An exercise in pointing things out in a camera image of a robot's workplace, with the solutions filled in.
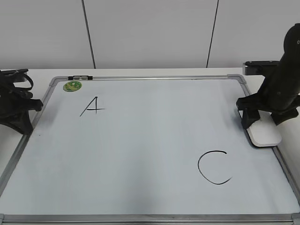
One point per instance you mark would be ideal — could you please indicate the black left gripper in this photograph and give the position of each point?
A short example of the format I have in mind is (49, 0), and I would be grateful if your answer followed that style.
(16, 100)

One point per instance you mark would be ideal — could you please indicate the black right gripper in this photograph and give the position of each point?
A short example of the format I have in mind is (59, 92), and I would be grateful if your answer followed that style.
(279, 91)

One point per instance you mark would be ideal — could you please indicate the white framed whiteboard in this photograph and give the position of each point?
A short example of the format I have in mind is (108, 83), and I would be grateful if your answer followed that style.
(145, 150)

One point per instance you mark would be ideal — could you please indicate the white rectangular board eraser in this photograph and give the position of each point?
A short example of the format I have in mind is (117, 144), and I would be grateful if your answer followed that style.
(263, 133)

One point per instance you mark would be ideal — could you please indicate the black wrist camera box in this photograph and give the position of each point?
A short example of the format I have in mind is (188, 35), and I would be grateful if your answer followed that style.
(259, 67)

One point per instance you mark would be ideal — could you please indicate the green round magnet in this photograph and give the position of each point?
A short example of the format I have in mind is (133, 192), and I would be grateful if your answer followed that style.
(72, 86)

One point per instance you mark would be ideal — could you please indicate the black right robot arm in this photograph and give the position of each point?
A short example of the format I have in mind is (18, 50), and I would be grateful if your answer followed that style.
(291, 54)

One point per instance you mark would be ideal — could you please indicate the black metal hanging clip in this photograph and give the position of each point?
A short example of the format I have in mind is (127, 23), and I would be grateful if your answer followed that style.
(80, 77)

